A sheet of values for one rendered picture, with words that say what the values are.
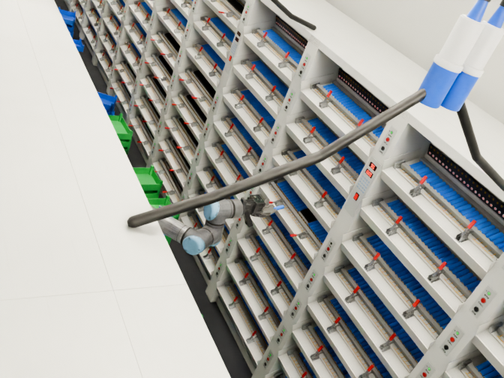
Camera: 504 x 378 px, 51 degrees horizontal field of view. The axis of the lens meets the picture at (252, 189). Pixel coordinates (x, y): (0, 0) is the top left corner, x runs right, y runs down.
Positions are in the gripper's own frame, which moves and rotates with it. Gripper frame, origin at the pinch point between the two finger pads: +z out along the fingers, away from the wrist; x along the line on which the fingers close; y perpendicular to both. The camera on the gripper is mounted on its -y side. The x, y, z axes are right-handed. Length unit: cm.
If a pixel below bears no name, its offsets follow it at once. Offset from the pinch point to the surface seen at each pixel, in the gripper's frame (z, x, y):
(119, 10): 26, 349, -28
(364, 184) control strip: 14, -33, 39
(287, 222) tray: 14.3, 1.4, -10.7
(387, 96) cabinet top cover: 17, -21, 75
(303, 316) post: 13, -36, -40
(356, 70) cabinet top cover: 18, 3, 75
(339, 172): 18.7, -12.7, 30.7
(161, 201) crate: -10, 96, -69
